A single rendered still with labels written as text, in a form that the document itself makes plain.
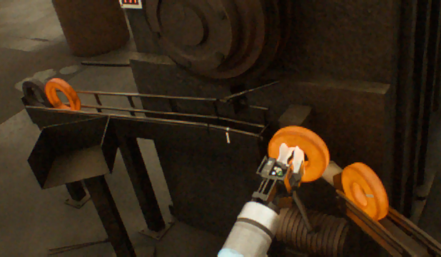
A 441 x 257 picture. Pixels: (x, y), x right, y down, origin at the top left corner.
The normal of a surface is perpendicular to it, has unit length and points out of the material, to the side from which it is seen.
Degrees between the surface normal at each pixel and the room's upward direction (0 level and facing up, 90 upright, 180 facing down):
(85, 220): 0
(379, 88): 0
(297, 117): 0
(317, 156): 89
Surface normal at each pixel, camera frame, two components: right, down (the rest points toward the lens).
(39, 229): -0.17, -0.82
